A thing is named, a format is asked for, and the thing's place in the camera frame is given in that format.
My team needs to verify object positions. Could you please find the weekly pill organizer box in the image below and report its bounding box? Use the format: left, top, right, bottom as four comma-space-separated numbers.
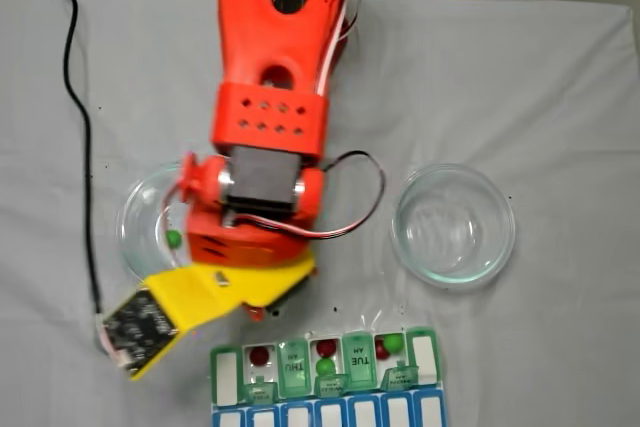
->
207, 325, 448, 427

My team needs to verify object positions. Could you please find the white red black servo wire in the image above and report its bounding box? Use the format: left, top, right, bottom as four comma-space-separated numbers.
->
234, 149, 387, 241
314, 0, 364, 98
158, 179, 194, 268

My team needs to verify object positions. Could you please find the camera board on yellow mount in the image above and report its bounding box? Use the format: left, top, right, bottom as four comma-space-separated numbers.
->
99, 266, 236, 381

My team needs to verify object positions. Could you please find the large clear glass bowl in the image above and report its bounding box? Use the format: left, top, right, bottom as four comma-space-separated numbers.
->
115, 161, 221, 288

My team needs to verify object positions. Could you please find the black camera cable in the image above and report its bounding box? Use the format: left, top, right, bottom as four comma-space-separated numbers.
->
49, 0, 109, 328

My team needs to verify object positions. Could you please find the small clear glass bowl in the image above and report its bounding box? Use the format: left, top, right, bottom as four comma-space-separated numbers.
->
388, 162, 516, 291

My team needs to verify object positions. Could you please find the white tablecloth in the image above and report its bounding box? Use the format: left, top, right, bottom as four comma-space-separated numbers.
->
0, 0, 640, 427

